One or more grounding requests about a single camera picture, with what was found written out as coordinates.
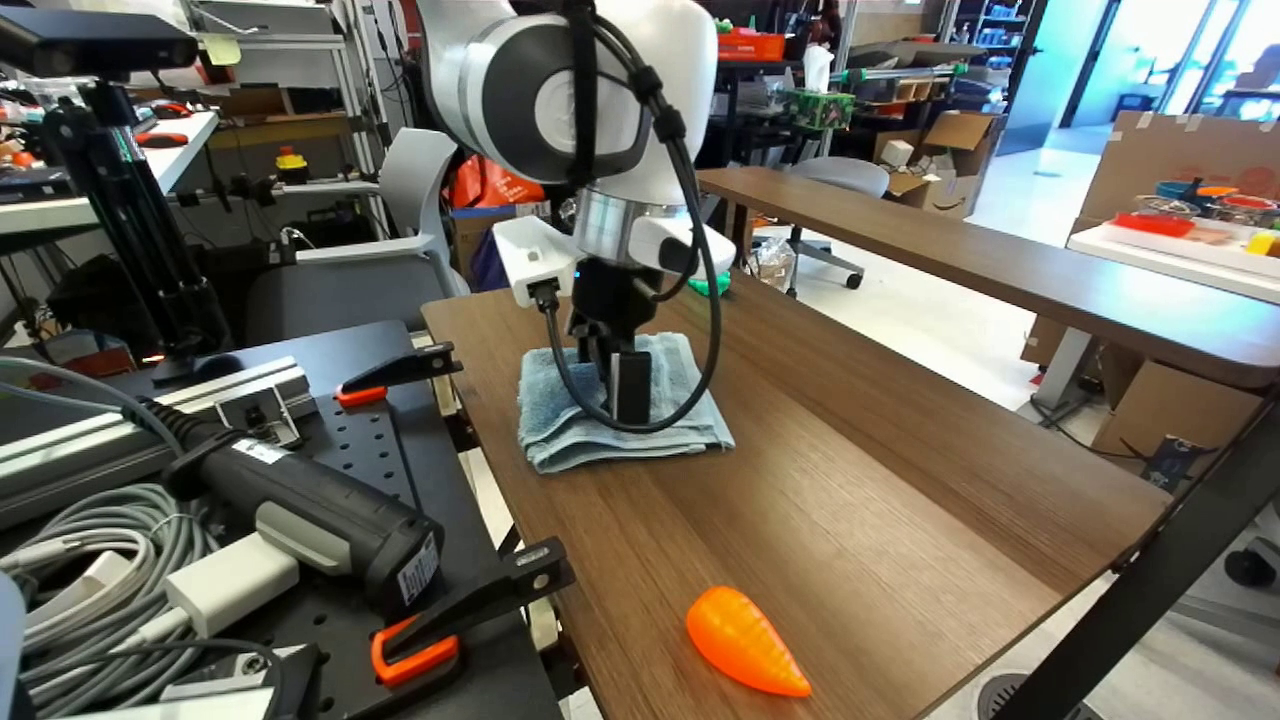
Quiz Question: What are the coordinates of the grey metal shelf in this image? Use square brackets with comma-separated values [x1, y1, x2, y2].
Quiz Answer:
[197, 0, 403, 134]

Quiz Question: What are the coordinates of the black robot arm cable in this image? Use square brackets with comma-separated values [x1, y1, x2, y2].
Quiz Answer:
[534, 0, 727, 436]

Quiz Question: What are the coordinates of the grey cable bundle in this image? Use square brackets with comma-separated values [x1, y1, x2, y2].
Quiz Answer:
[0, 475, 217, 714]

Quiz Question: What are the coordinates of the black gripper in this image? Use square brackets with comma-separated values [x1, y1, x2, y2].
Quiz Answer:
[563, 254, 669, 432]

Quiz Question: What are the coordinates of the orange toy carrot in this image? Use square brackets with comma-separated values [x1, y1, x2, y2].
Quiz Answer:
[679, 584, 815, 705]

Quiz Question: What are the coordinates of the white power adapter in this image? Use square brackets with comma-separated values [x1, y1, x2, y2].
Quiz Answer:
[164, 528, 302, 640]

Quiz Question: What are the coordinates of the black metal beam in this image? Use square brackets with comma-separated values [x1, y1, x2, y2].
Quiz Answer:
[993, 396, 1280, 720]

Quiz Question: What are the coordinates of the long wooden desk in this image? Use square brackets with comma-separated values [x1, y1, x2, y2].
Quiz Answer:
[695, 163, 1280, 417]

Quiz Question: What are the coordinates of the white work table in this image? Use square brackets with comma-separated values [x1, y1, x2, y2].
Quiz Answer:
[0, 102, 225, 244]

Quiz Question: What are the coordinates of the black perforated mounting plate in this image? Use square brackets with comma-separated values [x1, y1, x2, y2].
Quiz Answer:
[75, 315, 563, 720]

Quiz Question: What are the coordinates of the black tripod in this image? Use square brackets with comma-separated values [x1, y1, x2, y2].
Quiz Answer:
[31, 70, 244, 372]

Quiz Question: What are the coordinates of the white toy table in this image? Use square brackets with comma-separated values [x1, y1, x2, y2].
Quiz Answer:
[1063, 217, 1280, 309]

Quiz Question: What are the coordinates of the black orange-handled clamp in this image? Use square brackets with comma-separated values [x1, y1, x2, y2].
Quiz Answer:
[369, 534, 575, 692]
[330, 340, 465, 417]

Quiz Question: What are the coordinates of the open cardboard box stack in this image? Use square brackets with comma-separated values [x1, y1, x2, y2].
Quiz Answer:
[879, 108, 999, 219]

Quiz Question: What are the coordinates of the grey swivel chair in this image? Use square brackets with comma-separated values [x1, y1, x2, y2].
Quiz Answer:
[783, 150, 894, 295]

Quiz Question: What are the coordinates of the light grey plastic chair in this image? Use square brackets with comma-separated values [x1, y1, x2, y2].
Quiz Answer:
[240, 124, 470, 342]

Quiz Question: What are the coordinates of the colourful toy pile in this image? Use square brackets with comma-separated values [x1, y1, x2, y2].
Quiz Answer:
[1111, 177, 1280, 259]

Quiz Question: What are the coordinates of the black camera on tripod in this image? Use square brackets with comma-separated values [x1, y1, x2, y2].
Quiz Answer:
[0, 2, 205, 81]

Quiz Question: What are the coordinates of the black handheld device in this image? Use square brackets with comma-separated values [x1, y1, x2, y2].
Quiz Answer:
[167, 432, 450, 619]

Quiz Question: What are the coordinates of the orange bag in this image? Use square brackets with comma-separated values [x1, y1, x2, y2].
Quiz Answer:
[439, 146, 550, 217]

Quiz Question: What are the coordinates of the cardboard box under desk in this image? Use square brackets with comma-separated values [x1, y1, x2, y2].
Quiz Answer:
[1086, 357, 1269, 472]

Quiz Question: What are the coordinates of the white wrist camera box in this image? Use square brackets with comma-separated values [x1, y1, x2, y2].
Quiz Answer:
[488, 210, 741, 309]

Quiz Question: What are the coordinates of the aluminium extrusion rail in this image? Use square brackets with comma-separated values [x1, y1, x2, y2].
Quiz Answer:
[0, 351, 321, 531]

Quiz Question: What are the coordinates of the light blue towel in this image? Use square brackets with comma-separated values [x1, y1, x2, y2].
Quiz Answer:
[514, 327, 741, 480]

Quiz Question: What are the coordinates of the large upright cardboard sheet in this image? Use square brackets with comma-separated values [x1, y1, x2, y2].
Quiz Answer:
[1074, 108, 1280, 233]

